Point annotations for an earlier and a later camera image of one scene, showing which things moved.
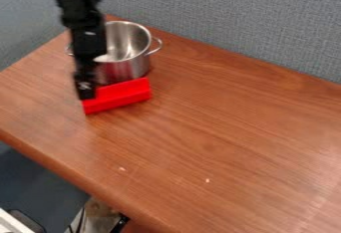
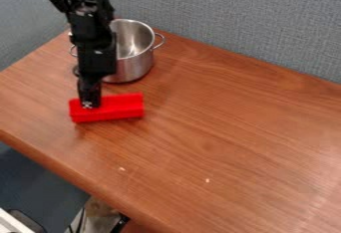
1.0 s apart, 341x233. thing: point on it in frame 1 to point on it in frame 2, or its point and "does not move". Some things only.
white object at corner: x=16 y=222 does not move
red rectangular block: x=119 y=95 to x=116 y=107
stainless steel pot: x=126 y=60 does not move
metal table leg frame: x=98 y=218 does not move
